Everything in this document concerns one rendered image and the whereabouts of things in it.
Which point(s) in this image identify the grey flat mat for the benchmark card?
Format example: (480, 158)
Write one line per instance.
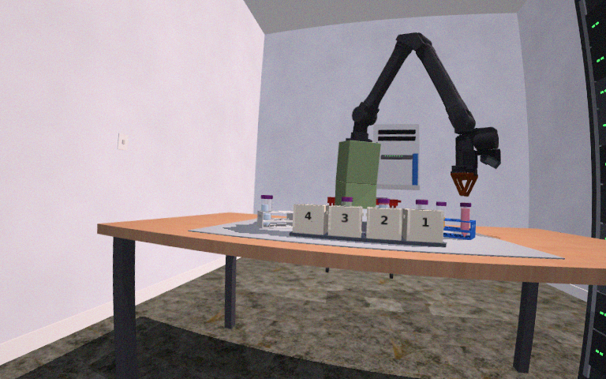
(481, 245)

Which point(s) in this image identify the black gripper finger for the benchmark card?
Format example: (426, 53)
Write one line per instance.
(462, 175)
(471, 185)

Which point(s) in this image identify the beige bucket adapter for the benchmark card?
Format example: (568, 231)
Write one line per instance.
(384, 223)
(310, 219)
(345, 221)
(422, 225)

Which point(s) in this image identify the white tube rack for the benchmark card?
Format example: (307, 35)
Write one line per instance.
(261, 221)

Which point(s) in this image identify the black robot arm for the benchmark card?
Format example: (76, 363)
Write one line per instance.
(485, 140)

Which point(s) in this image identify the blue tube rack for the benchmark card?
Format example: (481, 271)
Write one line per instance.
(472, 230)

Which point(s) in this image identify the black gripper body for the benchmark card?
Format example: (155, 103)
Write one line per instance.
(459, 167)

